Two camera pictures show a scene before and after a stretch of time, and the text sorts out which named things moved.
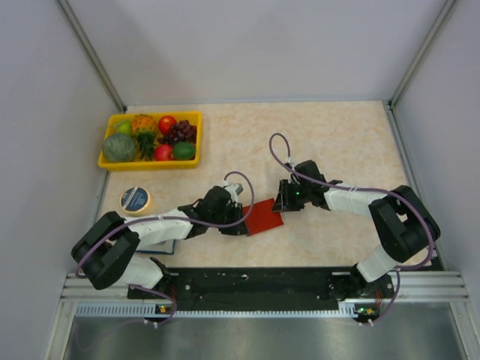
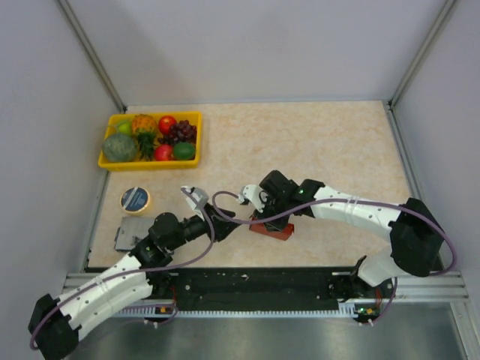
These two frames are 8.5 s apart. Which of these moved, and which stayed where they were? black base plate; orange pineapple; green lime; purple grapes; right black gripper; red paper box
Moved: right black gripper; red paper box
Stayed: black base plate; purple grapes; green lime; orange pineapple
